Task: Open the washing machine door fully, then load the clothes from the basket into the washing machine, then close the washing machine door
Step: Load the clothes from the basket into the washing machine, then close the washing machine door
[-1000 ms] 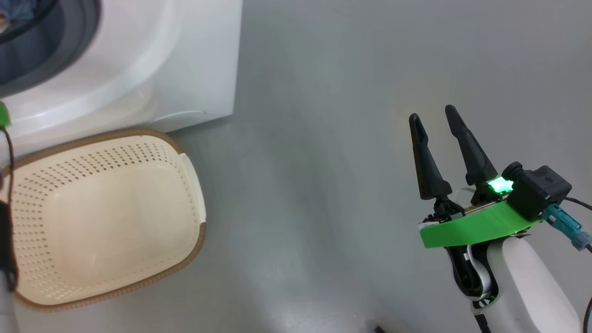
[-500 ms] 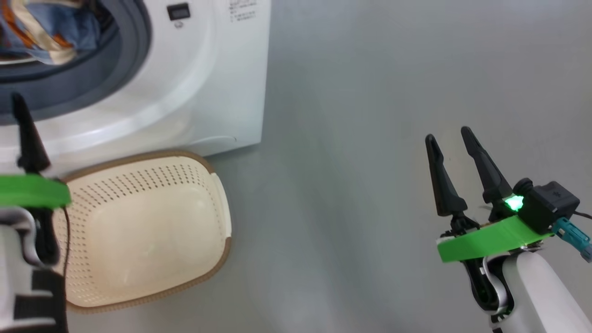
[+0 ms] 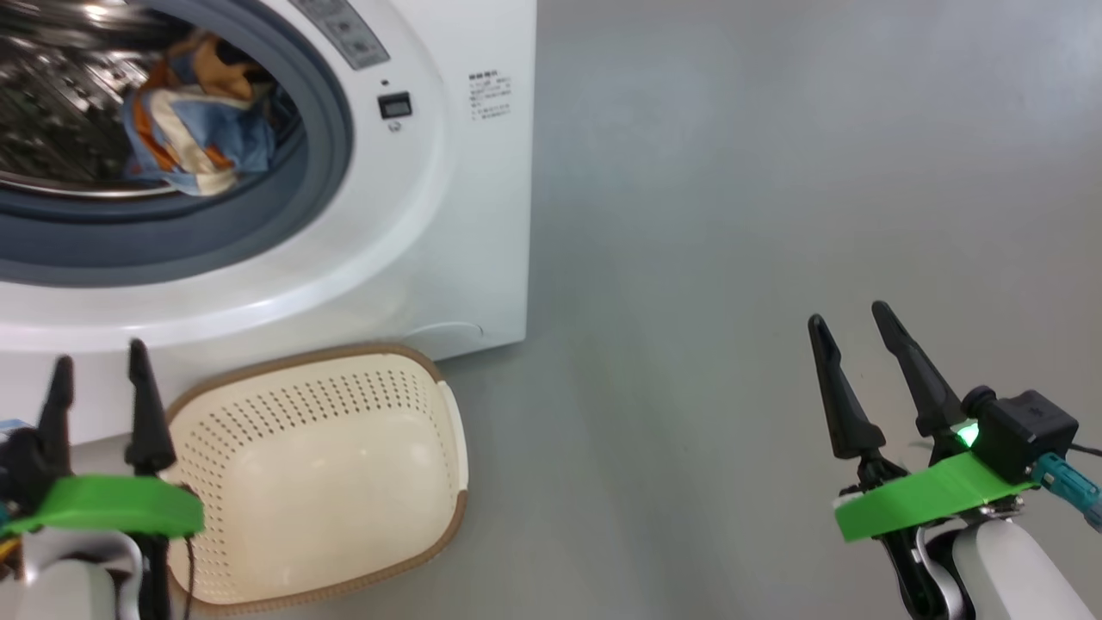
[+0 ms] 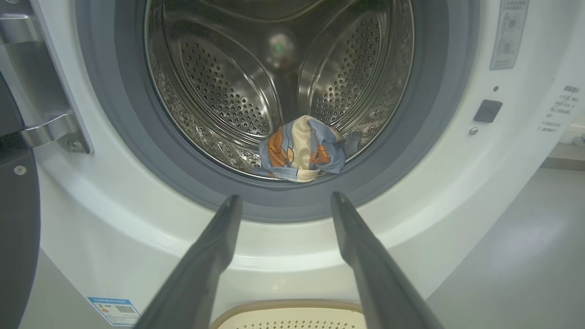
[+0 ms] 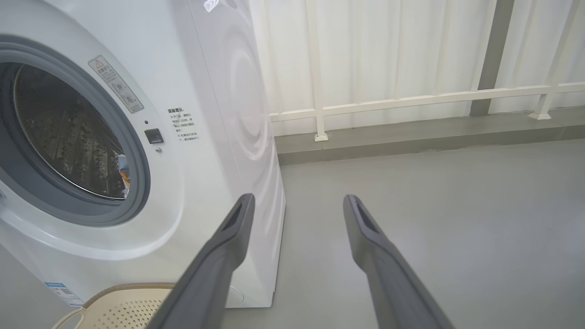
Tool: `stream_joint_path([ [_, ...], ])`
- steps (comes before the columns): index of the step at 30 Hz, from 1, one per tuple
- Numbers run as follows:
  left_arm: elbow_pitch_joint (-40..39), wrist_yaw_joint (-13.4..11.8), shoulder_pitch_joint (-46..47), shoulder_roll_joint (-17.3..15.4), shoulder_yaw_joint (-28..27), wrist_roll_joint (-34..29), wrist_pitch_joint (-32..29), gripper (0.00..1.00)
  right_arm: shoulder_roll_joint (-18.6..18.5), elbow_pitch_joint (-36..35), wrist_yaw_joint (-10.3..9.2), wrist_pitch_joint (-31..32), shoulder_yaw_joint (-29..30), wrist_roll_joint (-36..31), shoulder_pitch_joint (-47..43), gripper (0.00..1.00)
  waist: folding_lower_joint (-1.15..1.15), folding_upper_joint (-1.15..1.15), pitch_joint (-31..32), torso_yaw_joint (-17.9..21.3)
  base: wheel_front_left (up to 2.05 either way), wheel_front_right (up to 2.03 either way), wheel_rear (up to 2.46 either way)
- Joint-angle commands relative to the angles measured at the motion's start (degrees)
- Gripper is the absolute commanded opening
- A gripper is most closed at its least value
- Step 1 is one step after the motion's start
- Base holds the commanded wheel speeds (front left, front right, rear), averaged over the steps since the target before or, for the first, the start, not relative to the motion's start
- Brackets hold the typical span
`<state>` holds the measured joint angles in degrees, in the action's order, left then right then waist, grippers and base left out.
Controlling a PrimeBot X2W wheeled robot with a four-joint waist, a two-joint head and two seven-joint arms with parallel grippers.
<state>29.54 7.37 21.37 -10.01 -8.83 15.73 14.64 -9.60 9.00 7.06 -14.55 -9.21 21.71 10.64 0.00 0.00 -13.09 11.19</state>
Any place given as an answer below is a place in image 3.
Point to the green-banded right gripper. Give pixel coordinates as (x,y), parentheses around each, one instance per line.
(921,499)

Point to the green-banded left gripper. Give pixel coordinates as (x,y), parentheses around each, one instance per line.
(112,508)

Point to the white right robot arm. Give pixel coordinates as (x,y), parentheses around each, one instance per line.
(1016,577)

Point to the stainless steel washer drum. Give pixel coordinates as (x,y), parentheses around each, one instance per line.
(52,95)

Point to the grey rubber door gasket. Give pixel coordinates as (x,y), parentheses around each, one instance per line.
(331,146)

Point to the white front-load washing machine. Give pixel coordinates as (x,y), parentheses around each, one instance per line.
(448,215)

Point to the black door latch socket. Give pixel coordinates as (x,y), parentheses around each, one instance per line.
(394,105)

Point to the blue energy label sticker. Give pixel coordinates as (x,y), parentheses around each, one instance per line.
(13,424)

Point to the cream perforated laundry basket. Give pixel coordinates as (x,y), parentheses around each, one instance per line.
(327,482)

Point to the round drain filter cover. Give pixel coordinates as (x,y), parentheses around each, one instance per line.
(448,334)

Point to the grey warning label sticker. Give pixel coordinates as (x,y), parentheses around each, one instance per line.
(344,34)

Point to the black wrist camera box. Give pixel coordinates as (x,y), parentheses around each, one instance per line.
(1024,430)

